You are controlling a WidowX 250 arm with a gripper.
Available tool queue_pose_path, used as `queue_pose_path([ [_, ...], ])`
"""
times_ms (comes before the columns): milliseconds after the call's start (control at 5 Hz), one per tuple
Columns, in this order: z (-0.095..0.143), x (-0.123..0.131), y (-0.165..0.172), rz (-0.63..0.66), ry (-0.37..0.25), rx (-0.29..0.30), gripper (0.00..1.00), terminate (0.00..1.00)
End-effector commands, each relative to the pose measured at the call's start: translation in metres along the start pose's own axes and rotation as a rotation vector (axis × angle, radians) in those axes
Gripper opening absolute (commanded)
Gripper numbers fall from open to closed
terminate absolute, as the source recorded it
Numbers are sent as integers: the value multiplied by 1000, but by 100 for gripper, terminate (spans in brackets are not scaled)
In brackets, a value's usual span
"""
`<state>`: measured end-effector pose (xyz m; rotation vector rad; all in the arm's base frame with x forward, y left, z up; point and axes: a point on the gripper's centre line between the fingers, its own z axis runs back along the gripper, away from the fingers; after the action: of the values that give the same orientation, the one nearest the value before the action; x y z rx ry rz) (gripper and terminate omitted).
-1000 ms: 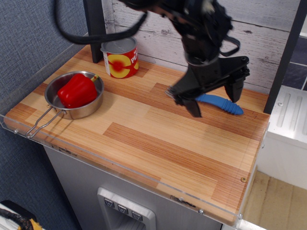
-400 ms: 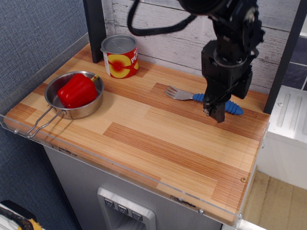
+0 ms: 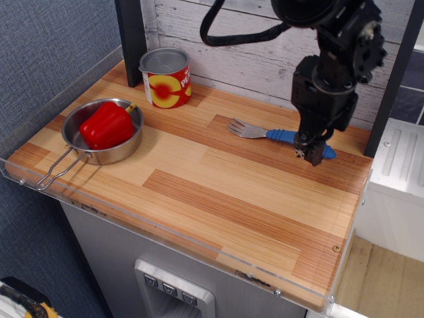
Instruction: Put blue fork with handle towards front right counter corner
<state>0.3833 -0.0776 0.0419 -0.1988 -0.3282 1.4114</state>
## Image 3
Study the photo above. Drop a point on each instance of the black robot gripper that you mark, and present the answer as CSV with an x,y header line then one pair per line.
x,y
322,108

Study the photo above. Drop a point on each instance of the blue handled metal fork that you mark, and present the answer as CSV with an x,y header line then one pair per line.
x,y
245,130

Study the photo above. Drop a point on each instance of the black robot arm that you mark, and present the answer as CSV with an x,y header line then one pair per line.
x,y
348,34

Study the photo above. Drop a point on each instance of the grey cabinet with dispenser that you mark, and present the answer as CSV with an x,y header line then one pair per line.
x,y
112,250

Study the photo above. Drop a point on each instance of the white appliance at right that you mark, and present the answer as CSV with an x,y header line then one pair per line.
x,y
391,212

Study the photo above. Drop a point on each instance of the red yellow tin can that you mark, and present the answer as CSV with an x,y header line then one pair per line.
x,y
166,77

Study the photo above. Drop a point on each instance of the red bell pepper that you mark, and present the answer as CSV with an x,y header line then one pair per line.
x,y
109,126

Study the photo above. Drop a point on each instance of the dark right frame post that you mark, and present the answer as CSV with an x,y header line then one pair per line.
x,y
406,48

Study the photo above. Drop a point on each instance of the dark frame post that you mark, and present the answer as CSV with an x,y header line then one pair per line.
x,y
133,41
406,48

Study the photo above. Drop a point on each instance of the dark left frame post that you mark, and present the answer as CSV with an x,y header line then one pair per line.
x,y
133,41

